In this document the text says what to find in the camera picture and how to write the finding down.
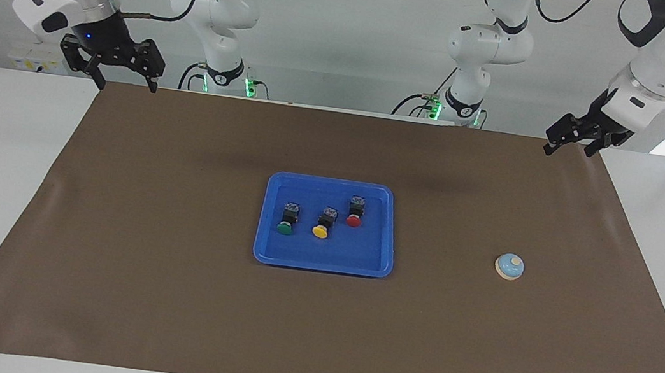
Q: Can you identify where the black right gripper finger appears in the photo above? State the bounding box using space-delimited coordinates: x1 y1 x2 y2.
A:
55 36 112 90
133 38 168 94

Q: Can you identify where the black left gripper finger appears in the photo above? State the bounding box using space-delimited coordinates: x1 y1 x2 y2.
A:
583 132 615 161
543 111 587 160

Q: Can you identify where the green push button switch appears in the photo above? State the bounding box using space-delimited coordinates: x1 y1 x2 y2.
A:
275 201 302 237

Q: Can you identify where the red push button switch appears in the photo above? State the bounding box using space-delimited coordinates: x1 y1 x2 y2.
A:
345 194 368 229

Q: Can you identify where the yellow push button switch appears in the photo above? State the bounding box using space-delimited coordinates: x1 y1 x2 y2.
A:
311 205 341 241

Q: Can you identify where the light blue desk bell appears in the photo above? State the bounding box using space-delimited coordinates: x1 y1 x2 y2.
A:
493 250 527 282

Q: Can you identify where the blue plastic tray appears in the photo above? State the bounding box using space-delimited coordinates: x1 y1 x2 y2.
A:
250 169 404 281

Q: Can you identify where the white power strip box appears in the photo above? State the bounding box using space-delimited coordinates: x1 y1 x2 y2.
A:
6 45 78 77

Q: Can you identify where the brown table mat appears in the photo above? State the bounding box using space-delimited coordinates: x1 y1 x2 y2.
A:
0 66 665 373

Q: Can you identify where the black right base cable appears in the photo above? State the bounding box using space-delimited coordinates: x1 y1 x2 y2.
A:
177 59 208 93

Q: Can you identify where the black base cable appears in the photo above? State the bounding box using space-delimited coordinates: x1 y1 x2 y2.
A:
391 60 459 124
177 59 208 93

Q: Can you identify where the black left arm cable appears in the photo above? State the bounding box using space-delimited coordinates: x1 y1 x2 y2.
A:
526 0 603 31

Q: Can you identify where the black left base cable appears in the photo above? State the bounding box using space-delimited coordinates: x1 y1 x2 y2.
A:
391 60 459 124

